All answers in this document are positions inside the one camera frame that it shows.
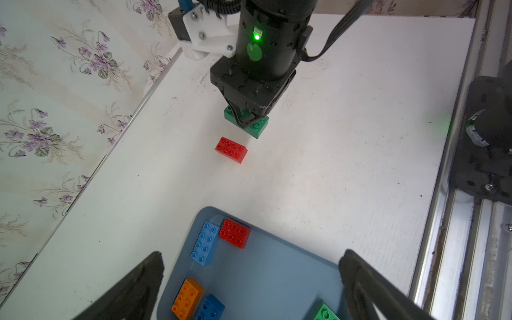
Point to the orange lego brick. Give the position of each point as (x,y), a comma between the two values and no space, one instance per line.
(187,299)

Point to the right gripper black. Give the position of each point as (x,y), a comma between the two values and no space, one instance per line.
(244,92)

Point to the blue-grey plastic tray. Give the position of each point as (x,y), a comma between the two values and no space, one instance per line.
(268,279)

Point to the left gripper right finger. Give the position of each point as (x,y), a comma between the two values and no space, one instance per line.
(368,294)

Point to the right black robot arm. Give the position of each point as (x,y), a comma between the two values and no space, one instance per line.
(271,42)

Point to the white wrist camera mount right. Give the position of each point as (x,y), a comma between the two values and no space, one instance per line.
(201,31)

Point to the dark blue small lego brick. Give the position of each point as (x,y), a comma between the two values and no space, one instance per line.
(210,309)

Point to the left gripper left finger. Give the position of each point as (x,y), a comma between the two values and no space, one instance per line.
(134,296)

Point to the small red lego brick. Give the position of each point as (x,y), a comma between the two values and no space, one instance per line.
(234,233)

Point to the green lego brick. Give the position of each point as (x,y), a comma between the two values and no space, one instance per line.
(255,130)
(322,312)

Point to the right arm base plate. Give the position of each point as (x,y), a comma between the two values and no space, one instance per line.
(482,163)

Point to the light blue lego brick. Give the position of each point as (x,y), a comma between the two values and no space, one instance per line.
(206,244)

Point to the aluminium rail frame front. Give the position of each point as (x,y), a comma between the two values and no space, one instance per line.
(463,269)

